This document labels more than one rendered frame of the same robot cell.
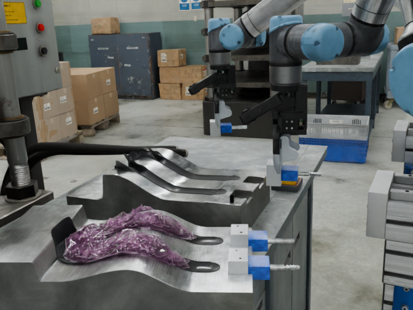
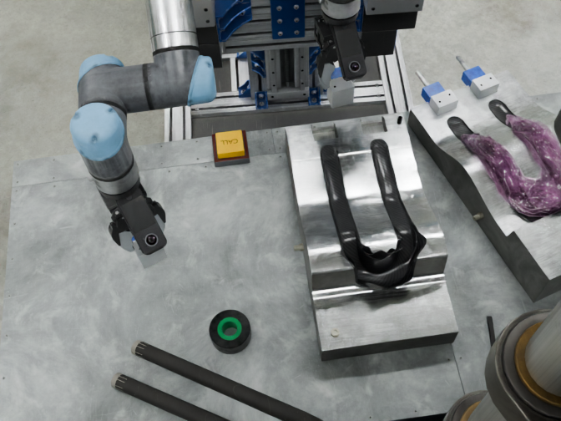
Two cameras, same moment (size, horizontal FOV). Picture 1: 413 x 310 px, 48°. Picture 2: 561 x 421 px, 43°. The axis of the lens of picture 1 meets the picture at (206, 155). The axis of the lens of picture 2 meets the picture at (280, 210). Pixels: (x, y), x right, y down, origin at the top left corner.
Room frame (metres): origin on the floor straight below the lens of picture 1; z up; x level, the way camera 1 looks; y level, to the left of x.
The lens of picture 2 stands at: (1.68, 0.64, 2.12)
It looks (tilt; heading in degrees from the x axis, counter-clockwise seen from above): 60 degrees down; 243
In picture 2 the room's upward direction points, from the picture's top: 4 degrees counter-clockwise
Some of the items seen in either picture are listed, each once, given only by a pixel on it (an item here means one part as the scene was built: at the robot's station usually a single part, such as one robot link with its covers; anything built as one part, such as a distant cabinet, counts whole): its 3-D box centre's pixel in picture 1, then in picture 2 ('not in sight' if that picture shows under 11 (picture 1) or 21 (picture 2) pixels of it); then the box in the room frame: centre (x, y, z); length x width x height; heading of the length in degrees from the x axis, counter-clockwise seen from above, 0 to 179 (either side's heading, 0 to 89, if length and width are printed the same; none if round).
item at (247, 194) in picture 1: (241, 200); (372, 129); (1.07, -0.08, 0.87); 0.05 x 0.05 x 0.04; 67
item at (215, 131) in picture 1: (228, 127); (138, 231); (1.62, -0.08, 0.93); 0.13 x 0.05 x 0.05; 90
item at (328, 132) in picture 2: (253, 186); (324, 135); (1.17, -0.12, 0.87); 0.05 x 0.05 x 0.04; 67
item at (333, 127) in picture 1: (334, 127); not in sight; (4.24, -1.21, 0.28); 0.61 x 0.41 x 0.15; 67
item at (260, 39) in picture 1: (246, 35); (113, 91); (1.56, -0.15, 1.25); 0.11 x 0.11 x 0.08; 67
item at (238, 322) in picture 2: not in sight; (230, 332); (1.55, 0.15, 0.82); 0.08 x 0.08 x 0.04
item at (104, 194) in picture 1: (169, 186); (365, 223); (1.21, 0.11, 0.87); 0.50 x 0.26 x 0.14; 67
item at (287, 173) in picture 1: (294, 173); (333, 76); (1.09, -0.21, 0.93); 0.13 x 0.05 x 0.05; 76
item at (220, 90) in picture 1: (222, 82); (123, 193); (1.62, -0.07, 1.09); 0.09 x 0.08 x 0.12; 90
